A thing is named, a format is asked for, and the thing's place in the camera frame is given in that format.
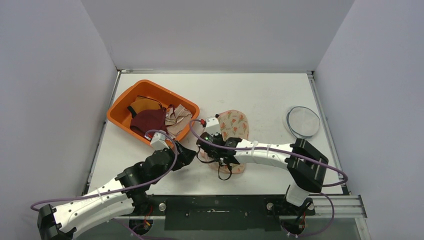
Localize floral padded bra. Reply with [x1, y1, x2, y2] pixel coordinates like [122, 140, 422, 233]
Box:
[199, 110, 250, 179]

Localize dark red bra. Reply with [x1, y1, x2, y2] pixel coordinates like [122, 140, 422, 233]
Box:
[127, 105, 176, 137]

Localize orange bra black straps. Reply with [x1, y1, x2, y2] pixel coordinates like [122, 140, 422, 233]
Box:
[126, 96, 164, 118]

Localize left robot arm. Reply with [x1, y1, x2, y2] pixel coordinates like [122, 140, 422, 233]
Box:
[37, 142, 197, 240]

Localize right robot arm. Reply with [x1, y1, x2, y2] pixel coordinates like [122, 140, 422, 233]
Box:
[196, 132, 329, 215]

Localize beige crumpled garment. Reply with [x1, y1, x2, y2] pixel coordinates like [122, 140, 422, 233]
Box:
[164, 104, 193, 138]

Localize orange plastic tub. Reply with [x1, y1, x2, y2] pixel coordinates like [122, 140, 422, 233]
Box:
[107, 79, 200, 145]

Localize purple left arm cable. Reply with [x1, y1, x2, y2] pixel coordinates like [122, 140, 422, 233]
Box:
[30, 129, 180, 213]

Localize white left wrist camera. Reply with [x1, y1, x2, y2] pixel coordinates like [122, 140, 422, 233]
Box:
[150, 130, 170, 151]

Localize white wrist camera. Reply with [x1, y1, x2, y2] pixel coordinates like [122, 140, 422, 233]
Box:
[204, 116, 221, 136]
[150, 130, 170, 151]

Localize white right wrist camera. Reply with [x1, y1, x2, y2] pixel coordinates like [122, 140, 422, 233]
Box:
[204, 116, 221, 136]

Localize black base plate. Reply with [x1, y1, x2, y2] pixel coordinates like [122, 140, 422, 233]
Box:
[128, 194, 316, 232]

